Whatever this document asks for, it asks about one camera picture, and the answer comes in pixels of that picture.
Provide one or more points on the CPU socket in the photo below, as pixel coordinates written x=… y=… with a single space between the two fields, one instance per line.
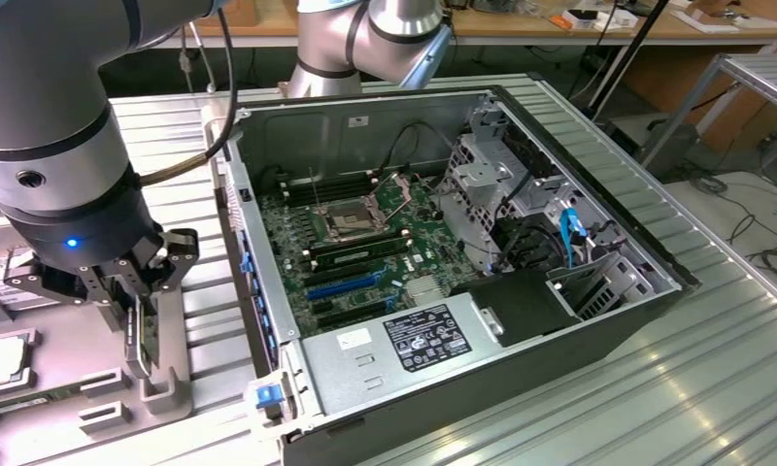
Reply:
x=350 y=221

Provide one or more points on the long black expansion slot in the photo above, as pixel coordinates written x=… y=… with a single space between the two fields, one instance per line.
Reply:
x=343 y=277

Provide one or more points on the black slanted pole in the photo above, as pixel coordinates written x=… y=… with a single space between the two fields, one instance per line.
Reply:
x=628 y=53

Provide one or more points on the green loose RAM stick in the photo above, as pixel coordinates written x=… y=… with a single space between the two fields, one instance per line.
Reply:
x=32 y=398

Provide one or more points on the white flat tray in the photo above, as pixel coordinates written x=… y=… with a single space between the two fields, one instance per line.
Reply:
x=706 y=22

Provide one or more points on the thin locking lever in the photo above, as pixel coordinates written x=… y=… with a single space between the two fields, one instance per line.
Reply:
x=315 y=189

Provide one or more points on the short black expansion slot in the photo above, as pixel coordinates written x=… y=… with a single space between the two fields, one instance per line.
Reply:
x=352 y=318

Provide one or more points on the silver drive cage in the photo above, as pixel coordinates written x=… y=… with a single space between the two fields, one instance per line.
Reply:
x=486 y=184

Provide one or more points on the grey parts rack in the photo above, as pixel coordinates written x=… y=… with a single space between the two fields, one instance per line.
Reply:
x=71 y=349

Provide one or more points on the black equipment box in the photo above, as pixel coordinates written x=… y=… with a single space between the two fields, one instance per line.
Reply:
x=674 y=141

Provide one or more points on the metal socket cover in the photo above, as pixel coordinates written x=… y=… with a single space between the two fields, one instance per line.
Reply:
x=398 y=191

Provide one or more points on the black plastic shroud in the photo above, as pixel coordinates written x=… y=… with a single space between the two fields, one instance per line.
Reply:
x=524 y=306

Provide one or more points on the wooden workbench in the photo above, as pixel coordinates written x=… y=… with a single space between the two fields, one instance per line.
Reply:
x=687 y=36

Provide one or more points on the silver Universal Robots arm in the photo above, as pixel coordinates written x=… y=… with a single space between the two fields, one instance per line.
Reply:
x=39 y=121

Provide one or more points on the silver perforated disk bay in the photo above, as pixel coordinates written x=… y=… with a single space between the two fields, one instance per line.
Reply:
x=606 y=286

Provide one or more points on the grey power supply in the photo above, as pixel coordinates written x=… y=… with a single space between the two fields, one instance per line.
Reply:
x=356 y=361

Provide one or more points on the blue case latch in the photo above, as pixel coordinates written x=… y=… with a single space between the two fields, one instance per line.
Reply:
x=266 y=395

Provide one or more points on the open black PC case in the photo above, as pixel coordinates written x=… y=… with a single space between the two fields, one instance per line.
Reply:
x=622 y=209

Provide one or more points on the black RAM slot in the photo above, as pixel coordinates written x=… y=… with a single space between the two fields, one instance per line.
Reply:
x=334 y=192
x=327 y=183

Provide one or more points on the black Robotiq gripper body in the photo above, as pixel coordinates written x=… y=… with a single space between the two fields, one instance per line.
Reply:
x=84 y=228

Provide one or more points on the green motherboard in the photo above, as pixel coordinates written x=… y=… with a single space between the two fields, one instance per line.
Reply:
x=427 y=242

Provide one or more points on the aluminium frame table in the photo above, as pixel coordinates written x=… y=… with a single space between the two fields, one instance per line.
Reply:
x=771 y=73

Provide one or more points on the orange and white box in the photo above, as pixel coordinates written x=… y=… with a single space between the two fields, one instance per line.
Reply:
x=563 y=20

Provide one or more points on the installed RAM stick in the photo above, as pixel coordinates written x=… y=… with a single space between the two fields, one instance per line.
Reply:
x=363 y=253

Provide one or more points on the blue expansion slot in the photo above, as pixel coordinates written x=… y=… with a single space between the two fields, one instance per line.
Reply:
x=340 y=288

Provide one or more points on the black and white box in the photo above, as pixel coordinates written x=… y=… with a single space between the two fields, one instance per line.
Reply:
x=612 y=20

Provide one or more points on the silver chipset heatsink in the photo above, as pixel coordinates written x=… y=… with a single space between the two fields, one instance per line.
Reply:
x=426 y=288

